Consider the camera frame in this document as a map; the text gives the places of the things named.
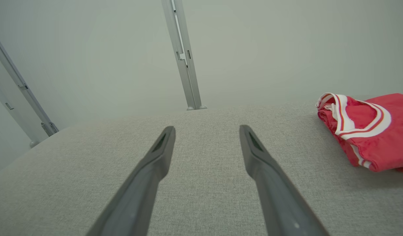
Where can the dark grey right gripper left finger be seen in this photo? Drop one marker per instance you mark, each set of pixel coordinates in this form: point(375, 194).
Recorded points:
point(135, 203)

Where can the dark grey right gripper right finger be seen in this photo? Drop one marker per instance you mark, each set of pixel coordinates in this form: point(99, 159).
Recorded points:
point(280, 203)

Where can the red white jersey shirt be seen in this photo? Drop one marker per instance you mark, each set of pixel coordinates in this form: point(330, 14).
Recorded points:
point(385, 144)

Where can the grey metal frame post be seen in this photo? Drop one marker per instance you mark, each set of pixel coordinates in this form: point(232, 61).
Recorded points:
point(27, 98)
point(185, 65)

